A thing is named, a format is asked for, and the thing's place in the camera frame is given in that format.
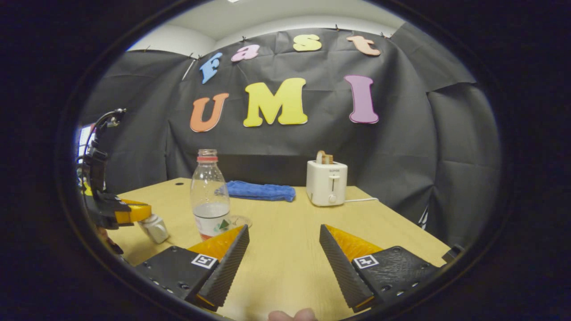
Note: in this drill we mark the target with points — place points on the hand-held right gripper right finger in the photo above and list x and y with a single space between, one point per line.
341 269

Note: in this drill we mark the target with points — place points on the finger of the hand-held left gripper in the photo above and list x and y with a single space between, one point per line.
134 212

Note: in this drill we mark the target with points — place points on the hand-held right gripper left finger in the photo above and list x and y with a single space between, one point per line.
223 267

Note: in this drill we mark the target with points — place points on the white teacup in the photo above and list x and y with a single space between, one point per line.
156 232

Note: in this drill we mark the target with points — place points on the clear plastic water bottle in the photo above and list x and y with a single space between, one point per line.
209 196

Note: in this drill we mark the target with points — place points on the computer monitor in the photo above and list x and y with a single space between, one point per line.
82 142

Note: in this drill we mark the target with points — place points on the blue towel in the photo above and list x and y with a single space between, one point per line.
263 191

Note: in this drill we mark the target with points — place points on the white toaster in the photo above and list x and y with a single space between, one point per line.
325 183

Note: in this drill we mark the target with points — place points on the bread slice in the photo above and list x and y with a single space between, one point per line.
324 157

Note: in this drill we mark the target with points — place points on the black backdrop cloth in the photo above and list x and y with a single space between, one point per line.
290 138

